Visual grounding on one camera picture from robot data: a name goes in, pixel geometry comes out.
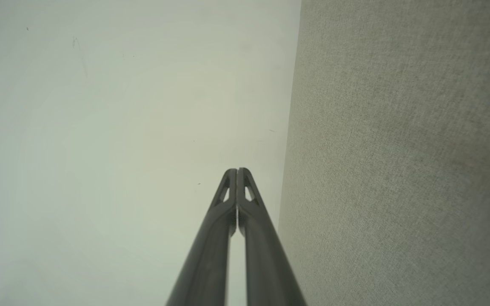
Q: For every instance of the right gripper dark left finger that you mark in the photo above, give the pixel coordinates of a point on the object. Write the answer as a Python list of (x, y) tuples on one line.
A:
[(211, 255)]

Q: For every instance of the grey fabric mat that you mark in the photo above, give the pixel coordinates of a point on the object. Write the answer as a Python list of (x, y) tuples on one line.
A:
[(398, 170)]

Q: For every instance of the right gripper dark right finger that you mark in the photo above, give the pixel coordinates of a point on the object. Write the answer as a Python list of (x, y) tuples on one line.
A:
[(266, 263)]

